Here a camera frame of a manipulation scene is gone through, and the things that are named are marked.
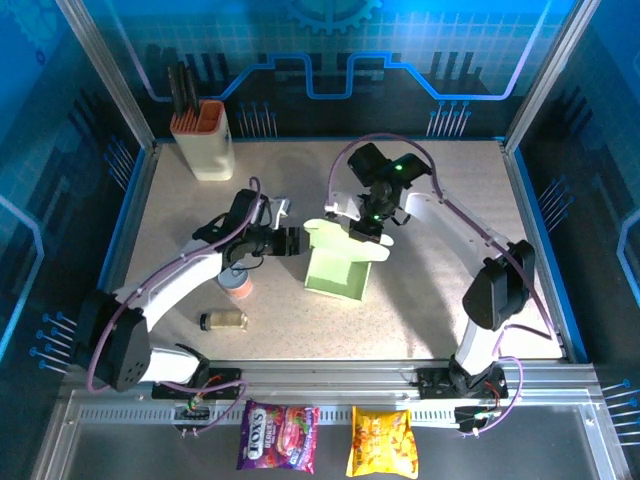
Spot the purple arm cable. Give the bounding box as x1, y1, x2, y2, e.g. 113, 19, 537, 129
87, 175, 264, 437
324, 132, 556, 439

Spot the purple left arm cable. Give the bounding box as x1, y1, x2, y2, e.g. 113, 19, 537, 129
87, 175, 264, 437

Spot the glass spice jar black cap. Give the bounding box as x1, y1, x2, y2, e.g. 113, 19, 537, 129
199, 309, 250, 332

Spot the aluminium side rail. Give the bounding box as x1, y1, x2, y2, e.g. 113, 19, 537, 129
82, 144, 161, 364
502, 142, 576, 361

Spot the beige knife block orange top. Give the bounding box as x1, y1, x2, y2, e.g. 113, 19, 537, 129
169, 99, 236, 182

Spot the yellow snack bag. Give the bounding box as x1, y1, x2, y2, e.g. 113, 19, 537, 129
345, 405, 419, 480

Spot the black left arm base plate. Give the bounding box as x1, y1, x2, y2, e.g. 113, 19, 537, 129
151, 367, 244, 400

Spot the aluminium frame rail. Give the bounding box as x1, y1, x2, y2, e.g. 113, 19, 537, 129
62, 359, 601, 401

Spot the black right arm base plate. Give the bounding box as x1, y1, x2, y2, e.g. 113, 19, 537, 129
417, 367, 509, 400

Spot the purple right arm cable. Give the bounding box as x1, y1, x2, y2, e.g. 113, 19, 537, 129
324, 132, 556, 439

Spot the grey metal shelf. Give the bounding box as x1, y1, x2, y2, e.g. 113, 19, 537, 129
29, 389, 631, 480

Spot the small circuit board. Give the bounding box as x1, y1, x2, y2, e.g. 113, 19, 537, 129
182, 392, 211, 419
454, 405, 501, 432

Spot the slotted aluminium cable duct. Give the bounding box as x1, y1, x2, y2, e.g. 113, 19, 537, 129
77, 405, 464, 425

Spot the pink tin can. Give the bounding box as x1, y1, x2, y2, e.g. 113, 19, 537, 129
219, 267, 254, 300

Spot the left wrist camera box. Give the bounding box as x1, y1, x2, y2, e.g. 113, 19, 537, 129
267, 196, 294, 222

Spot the purple Fox's candy bag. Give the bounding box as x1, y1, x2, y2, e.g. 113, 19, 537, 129
236, 398, 321, 475

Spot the black knife handle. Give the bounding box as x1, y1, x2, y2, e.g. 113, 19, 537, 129
186, 67, 201, 114
168, 64, 181, 117
177, 62, 191, 115

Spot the green paper box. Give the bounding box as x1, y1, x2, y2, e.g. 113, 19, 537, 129
302, 218, 391, 302

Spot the aluminium frame post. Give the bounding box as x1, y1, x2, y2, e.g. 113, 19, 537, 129
53, 0, 159, 151
502, 0, 604, 151

